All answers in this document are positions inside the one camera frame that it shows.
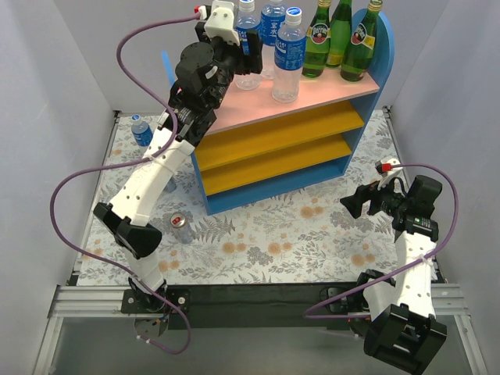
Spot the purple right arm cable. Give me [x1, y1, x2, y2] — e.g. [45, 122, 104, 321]
[304, 162, 459, 320]

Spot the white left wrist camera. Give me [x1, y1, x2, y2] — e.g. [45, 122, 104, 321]
[195, 1, 240, 46]

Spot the water bottle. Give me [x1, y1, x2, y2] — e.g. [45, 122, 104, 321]
[131, 114, 153, 147]
[272, 6, 306, 103]
[260, 0, 286, 80]
[235, 0, 261, 91]

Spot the green Perrier bottle red label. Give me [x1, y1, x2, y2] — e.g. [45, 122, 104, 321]
[341, 0, 383, 82]

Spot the blue wooden shelf unit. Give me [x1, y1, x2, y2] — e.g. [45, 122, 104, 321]
[192, 13, 395, 215]

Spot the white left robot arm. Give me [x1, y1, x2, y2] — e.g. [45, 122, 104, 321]
[94, 22, 263, 313]

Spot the aluminium frame rail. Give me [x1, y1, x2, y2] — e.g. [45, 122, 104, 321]
[30, 284, 130, 375]

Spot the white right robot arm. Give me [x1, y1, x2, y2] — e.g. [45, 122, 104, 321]
[341, 173, 447, 374]

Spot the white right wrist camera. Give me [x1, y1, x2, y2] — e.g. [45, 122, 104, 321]
[375, 158, 402, 190]

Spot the green Perrier bottle yellow label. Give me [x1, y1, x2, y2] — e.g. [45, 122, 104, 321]
[302, 0, 331, 78]

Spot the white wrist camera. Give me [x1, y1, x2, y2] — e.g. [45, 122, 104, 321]
[375, 158, 402, 190]
[195, 1, 240, 46]

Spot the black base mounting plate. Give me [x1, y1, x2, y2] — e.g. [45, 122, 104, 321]
[120, 282, 369, 330]

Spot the clear bottle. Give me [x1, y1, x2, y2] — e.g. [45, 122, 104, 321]
[170, 212, 195, 244]

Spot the red bull can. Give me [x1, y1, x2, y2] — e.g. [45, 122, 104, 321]
[164, 177, 177, 193]

